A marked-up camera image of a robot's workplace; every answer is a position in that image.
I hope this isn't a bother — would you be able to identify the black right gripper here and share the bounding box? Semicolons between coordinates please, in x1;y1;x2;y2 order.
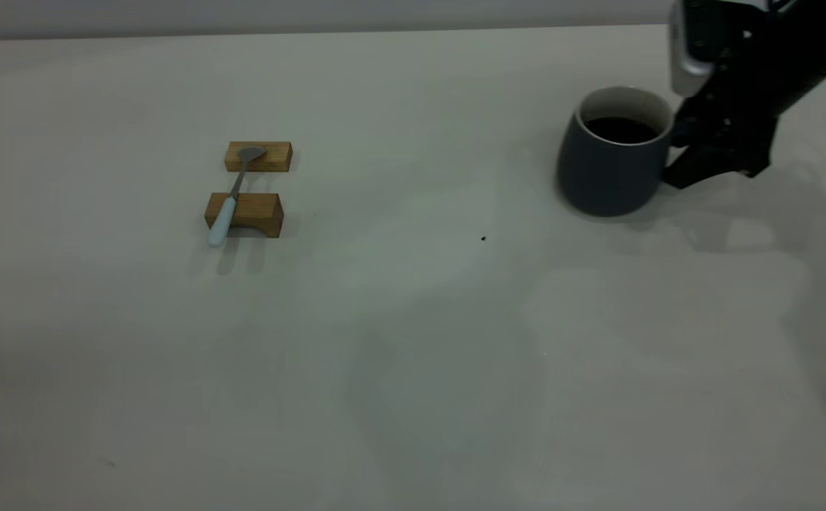
661;64;783;189

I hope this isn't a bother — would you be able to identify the dark grey mug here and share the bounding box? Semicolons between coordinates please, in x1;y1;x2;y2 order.
556;86;676;218

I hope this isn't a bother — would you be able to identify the spoon with pale blue handle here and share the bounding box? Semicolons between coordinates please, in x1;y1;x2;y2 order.
207;145;267;248

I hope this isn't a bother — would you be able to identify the flat solid wooden block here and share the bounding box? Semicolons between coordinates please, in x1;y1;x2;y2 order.
225;141;293;173

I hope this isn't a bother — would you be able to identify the arched wooden block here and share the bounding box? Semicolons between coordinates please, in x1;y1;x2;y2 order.
204;192;285;239

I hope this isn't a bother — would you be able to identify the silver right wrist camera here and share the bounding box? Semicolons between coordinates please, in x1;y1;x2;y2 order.
668;0;716;98

